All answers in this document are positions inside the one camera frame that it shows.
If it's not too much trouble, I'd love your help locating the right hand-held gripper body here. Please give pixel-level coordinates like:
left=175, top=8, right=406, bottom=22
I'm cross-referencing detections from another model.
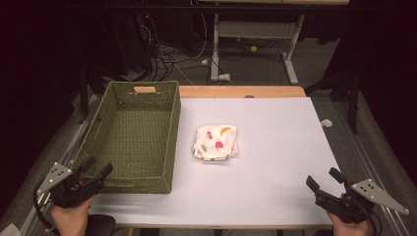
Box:
left=314, top=178, right=410, bottom=224

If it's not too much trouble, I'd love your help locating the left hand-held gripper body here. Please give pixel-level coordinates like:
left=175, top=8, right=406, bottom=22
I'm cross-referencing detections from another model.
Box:
left=36, top=161, right=106, bottom=209

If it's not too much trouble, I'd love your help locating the green woven basket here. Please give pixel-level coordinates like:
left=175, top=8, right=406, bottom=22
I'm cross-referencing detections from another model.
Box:
left=72, top=80, right=182, bottom=195

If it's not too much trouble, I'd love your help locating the white fruit-print cloth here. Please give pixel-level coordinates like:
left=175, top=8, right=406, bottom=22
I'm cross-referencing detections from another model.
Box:
left=192, top=124, right=240, bottom=162

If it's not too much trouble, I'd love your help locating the person's right hand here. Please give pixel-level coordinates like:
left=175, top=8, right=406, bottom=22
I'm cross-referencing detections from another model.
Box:
left=325, top=209, right=373, bottom=236

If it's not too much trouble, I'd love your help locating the person's left hand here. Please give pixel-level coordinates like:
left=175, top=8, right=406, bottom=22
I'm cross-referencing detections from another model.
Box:
left=49, top=194, right=96, bottom=236

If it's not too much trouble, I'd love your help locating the black chair seat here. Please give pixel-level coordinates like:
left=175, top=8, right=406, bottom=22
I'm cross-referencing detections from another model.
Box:
left=86, top=213, right=117, bottom=236

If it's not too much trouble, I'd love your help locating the white paper sheet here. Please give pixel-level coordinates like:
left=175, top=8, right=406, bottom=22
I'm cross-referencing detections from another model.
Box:
left=89, top=96, right=342, bottom=228

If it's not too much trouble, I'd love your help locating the aluminium rail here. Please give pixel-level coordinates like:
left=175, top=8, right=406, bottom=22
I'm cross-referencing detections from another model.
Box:
left=19, top=93, right=101, bottom=236
left=330, top=99, right=411, bottom=236

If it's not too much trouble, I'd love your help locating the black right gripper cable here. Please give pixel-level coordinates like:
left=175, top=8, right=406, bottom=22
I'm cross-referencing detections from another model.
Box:
left=368, top=209, right=384, bottom=236

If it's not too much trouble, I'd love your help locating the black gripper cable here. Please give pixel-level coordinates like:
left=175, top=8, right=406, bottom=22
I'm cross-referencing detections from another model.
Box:
left=368, top=209, right=384, bottom=236
left=31, top=178, right=57, bottom=233

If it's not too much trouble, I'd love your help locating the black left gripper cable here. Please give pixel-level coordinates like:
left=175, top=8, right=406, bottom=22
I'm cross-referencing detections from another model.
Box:
left=31, top=178, right=57, bottom=233

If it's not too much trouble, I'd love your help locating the bundle of black cables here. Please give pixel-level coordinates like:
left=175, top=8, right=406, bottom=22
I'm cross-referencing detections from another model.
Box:
left=136, top=13, right=185, bottom=83

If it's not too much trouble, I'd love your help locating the white metal desk frame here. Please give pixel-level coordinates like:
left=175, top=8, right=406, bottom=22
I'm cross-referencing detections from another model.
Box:
left=196, top=0, right=350, bottom=86

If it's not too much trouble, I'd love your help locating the white floor cable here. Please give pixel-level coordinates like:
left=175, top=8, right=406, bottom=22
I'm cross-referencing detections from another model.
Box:
left=158, top=0, right=209, bottom=87

